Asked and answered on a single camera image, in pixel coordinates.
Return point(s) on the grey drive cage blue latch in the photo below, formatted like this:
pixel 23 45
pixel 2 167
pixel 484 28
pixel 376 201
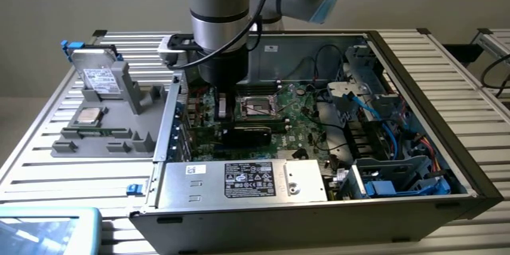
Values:
pixel 394 177

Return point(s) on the round coin cell battery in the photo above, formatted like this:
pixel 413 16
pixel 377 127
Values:
pixel 299 90

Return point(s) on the thin socket locking lever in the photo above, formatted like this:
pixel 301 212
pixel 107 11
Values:
pixel 287 105

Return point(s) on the grey parts rack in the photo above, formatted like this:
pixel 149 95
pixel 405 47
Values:
pixel 119 143

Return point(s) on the black RAM slot bank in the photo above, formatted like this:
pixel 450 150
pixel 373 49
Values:
pixel 275 123
pixel 259 87

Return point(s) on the silver CPU chip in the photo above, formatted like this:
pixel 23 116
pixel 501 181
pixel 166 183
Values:
pixel 90 115

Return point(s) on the blue disk bracket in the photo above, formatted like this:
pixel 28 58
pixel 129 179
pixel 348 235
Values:
pixel 70 46

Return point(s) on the silver power supply unit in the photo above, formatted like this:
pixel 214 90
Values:
pixel 239 181

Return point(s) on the small blue table clip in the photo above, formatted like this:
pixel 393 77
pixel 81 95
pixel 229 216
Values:
pixel 133 189

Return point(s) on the metal CPU socket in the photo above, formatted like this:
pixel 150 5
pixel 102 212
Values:
pixel 257 106

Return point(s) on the open black PC case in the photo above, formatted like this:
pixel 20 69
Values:
pixel 318 225

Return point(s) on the grey metal disk bay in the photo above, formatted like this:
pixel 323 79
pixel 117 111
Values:
pixel 365 87

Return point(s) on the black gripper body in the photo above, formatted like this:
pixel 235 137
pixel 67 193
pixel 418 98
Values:
pixel 223 64

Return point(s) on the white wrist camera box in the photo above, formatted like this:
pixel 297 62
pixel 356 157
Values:
pixel 173 47

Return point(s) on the silver chipset heatsink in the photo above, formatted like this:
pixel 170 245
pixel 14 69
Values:
pixel 287 154

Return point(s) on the green motherboard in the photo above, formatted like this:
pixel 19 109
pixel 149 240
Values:
pixel 302 123

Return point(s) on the teal teach pendant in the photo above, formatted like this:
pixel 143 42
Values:
pixel 47 231

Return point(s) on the silver hard disk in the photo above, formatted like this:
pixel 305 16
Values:
pixel 98 71

